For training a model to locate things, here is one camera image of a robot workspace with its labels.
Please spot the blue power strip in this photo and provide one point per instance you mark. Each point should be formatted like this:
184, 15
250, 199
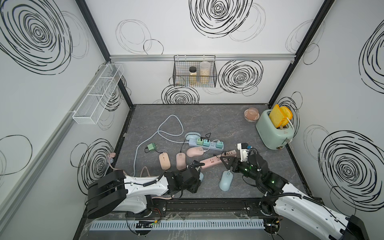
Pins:
206, 144

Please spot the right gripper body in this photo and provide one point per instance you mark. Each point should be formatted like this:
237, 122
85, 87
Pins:
243, 168

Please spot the white lid tall jar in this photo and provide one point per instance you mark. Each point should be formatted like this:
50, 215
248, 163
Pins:
205, 68

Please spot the white wire shelf basket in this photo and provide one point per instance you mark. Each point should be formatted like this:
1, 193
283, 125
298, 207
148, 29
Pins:
99, 94

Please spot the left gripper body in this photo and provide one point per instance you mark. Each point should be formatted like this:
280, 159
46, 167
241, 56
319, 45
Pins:
193, 187

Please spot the blue mouse behind strip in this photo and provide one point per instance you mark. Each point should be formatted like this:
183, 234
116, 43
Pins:
192, 135

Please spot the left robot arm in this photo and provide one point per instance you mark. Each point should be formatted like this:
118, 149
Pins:
117, 192

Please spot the pink power strip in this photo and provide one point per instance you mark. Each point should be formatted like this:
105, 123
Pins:
215, 160

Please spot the black wire basket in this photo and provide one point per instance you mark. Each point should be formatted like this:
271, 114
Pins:
197, 71

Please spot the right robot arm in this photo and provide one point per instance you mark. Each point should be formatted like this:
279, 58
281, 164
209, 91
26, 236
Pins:
283, 199

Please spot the pink mouse upright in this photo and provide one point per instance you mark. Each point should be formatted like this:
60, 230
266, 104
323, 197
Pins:
181, 161

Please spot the pink mouse sideways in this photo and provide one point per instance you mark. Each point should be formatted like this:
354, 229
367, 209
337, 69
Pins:
195, 152

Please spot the brown lid spice jar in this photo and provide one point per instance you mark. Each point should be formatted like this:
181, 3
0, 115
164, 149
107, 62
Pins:
193, 75

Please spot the yellow toast slice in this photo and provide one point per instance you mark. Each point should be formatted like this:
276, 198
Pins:
280, 116

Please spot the peach mouse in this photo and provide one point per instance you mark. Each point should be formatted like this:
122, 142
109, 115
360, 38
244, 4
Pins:
164, 161

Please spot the grey cable duct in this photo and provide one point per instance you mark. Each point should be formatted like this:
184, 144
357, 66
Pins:
220, 224

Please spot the mint green toaster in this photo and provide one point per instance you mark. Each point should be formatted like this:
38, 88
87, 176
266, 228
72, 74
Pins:
272, 137

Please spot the pink glass bowl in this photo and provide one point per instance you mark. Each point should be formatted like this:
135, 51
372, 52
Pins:
252, 114

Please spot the green charger plug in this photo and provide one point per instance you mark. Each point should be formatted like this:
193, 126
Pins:
152, 147

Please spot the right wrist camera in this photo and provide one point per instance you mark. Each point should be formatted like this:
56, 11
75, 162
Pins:
244, 151

